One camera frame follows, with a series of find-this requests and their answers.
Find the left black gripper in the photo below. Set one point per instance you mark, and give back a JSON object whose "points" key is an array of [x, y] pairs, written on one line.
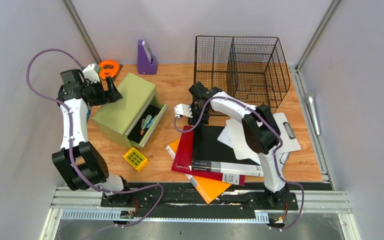
{"points": [[110, 96]]}

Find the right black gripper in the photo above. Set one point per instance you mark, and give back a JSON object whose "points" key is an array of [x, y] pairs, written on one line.
{"points": [[194, 119]]}

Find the green drawer cabinet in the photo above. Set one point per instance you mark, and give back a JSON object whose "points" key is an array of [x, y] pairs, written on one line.
{"points": [[120, 121]]}

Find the green highlighter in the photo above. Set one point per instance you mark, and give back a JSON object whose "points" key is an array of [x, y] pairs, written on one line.
{"points": [[146, 122]]}

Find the blue highlighter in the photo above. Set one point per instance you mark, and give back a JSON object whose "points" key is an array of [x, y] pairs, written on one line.
{"points": [[151, 122]]}

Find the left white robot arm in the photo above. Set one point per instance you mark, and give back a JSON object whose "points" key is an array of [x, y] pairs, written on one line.
{"points": [[78, 162]]}

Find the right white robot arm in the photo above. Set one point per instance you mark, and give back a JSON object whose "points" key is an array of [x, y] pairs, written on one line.
{"points": [[261, 132]]}

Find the orange tape roll holder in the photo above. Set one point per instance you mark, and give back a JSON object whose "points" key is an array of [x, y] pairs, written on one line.
{"points": [[109, 68]]}

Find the blue white toy brick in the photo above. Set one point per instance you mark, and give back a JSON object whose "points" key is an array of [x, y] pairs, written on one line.
{"points": [[88, 114]]}

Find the purple tape dispenser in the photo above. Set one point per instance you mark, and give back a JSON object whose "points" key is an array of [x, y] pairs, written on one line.
{"points": [[146, 63]]}

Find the black clip file folder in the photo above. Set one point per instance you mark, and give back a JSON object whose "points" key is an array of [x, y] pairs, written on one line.
{"points": [[211, 155]]}

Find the white clipboard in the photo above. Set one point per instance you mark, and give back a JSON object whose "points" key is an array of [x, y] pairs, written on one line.
{"points": [[234, 137]]}

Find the red folder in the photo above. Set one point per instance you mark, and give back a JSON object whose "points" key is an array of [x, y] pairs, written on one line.
{"points": [[183, 163]]}

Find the yellow grid box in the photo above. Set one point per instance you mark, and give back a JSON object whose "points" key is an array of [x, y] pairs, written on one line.
{"points": [[136, 159]]}

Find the orange folder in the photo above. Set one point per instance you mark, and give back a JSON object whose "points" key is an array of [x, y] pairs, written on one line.
{"points": [[209, 189]]}

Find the papers under clipboard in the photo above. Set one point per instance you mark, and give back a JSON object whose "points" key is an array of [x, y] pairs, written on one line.
{"points": [[282, 159]]}

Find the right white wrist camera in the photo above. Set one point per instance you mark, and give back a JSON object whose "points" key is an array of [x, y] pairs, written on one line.
{"points": [[182, 110]]}

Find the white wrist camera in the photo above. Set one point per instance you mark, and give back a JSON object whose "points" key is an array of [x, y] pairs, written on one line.
{"points": [[182, 110], [91, 73]]}

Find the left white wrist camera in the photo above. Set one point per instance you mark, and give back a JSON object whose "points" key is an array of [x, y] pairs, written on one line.
{"points": [[91, 73]]}

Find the black wire mesh basket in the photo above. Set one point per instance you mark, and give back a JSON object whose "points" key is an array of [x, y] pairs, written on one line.
{"points": [[252, 69]]}

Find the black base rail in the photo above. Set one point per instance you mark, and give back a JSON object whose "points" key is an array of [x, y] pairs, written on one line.
{"points": [[183, 201]]}

